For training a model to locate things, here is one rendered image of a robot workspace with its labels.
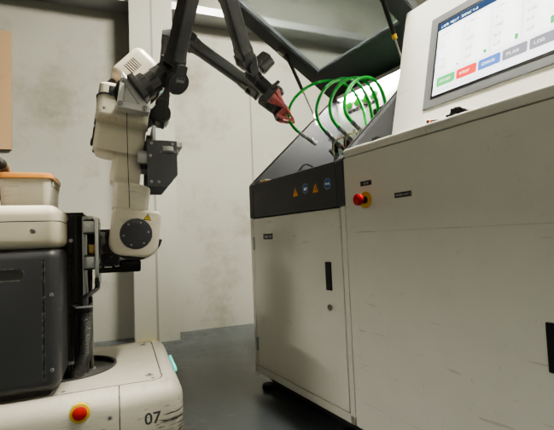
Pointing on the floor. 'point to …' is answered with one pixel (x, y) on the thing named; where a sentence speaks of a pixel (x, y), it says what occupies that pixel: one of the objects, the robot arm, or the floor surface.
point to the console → (459, 259)
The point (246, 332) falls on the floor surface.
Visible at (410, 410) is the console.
